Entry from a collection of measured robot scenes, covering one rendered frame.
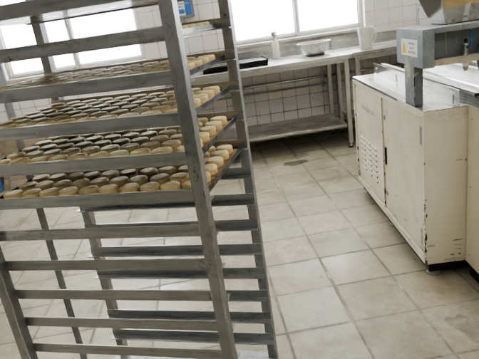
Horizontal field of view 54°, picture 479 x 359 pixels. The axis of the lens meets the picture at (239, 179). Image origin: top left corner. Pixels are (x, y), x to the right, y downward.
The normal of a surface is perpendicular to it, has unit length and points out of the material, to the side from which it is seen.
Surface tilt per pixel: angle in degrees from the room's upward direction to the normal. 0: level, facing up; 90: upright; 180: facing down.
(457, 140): 90
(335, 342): 0
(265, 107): 90
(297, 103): 90
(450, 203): 90
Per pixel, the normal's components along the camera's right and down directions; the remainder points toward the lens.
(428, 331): -0.14, -0.94
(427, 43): 0.02, 0.33
